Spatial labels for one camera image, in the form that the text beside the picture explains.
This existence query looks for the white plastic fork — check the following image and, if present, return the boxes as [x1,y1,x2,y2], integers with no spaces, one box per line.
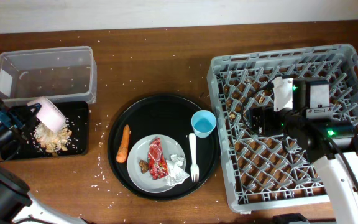
[188,133,200,182]

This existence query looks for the red snack wrapper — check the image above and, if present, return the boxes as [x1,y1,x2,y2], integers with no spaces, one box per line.
[147,138,168,180]

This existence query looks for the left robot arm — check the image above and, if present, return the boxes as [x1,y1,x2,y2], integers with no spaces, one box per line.
[0,97,87,224]

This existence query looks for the round black serving tray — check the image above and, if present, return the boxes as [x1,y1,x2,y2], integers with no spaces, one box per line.
[107,95,221,201]

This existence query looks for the black rectangular tray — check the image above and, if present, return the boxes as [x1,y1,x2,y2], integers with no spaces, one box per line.
[1,101,90,160]

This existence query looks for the rice and peanut leftovers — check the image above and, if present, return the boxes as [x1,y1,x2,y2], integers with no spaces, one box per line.
[33,123,72,155]

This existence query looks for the light blue cup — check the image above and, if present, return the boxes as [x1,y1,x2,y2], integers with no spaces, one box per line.
[191,110,217,138]

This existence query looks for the grey dishwasher rack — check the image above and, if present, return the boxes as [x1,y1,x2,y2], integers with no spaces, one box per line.
[207,44,358,214]

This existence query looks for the white tissue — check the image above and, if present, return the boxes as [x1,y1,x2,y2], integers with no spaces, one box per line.
[166,154,190,186]

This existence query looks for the grey plate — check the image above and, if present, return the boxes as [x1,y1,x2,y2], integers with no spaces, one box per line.
[127,134,186,194]

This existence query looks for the right black cable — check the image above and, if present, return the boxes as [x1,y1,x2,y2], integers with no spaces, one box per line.
[239,81,358,224]

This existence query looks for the brown food scrap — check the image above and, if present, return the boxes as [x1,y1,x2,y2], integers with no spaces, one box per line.
[139,160,149,174]

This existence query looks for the orange carrot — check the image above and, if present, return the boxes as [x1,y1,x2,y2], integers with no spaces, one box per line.
[116,124,131,163]

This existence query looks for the clear plastic waste bin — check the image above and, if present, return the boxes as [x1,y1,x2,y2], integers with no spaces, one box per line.
[0,46,98,106]

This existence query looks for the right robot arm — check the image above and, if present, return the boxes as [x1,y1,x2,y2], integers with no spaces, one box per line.
[241,76,358,223]

